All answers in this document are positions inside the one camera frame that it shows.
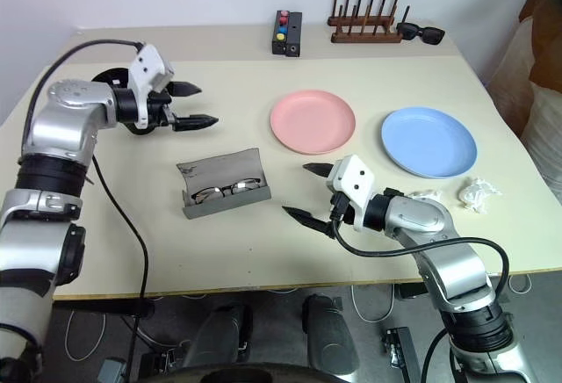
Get tortoiseshell round eyeglasses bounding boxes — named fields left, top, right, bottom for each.
left=191, top=177, right=264, bottom=206

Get grey open glasses case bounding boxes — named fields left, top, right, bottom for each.
left=176, top=147, right=273, bottom=221

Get black floor device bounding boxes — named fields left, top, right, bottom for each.
left=381, top=326, right=421, bottom=383

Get white floor cable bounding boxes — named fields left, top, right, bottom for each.
left=64, top=309, right=107, bottom=360
left=350, top=285, right=394, bottom=324

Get pink plastic plate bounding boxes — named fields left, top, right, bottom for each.
left=269, top=89, right=357, bottom=156

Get large crumpled white tissue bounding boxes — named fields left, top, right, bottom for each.
left=457, top=176, right=503, bottom=215

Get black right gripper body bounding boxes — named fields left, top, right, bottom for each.
left=323, top=191, right=357, bottom=239

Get plain black rectangular box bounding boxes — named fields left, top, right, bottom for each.
left=285, top=11, right=305, bottom=59

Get black sunglasses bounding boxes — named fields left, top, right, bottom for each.
left=395, top=22, right=446, bottom=47

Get dark rounded robot leg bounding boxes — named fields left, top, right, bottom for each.
left=301, top=294, right=362, bottom=378
left=181, top=303, right=255, bottom=369

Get bystander in white clothing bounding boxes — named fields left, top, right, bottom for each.
left=517, top=0, right=562, bottom=209

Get black plastic cup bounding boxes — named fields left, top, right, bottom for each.
left=90, top=67, right=156, bottom=137

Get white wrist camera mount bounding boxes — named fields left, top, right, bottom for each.
left=326, top=154, right=377, bottom=232
left=127, top=43, right=175, bottom=131

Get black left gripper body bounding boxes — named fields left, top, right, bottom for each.
left=146, top=90, right=179, bottom=129

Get dark round base disc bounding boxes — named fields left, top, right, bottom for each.
left=161, top=362, right=352, bottom=383

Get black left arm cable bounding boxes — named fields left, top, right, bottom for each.
left=25, top=39, right=149, bottom=314

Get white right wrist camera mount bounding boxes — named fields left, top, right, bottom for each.
left=326, top=154, right=377, bottom=232

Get blue plastic plate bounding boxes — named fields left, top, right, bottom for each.
left=379, top=107, right=479, bottom=180

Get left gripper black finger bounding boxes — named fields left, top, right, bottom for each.
left=169, top=81, right=204, bottom=98
left=172, top=113, right=220, bottom=134

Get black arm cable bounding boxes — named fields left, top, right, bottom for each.
left=330, top=217, right=512, bottom=314
left=25, top=39, right=149, bottom=314

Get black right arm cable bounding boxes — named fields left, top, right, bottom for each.
left=330, top=217, right=512, bottom=314

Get brown cardboard box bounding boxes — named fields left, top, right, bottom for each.
left=486, top=17, right=535, bottom=139

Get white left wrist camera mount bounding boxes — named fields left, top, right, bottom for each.
left=127, top=43, right=175, bottom=131

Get brown wooden peg rack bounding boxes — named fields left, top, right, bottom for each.
left=327, top=0, right=412, bottom=45

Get black box with coloured buttons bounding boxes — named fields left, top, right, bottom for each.
left=271, top=9, right=292, bottom=55

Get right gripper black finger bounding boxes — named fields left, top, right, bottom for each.
left=302, top=162, right=336, bottom=179
left=280, top=206, right=331, bottom=237

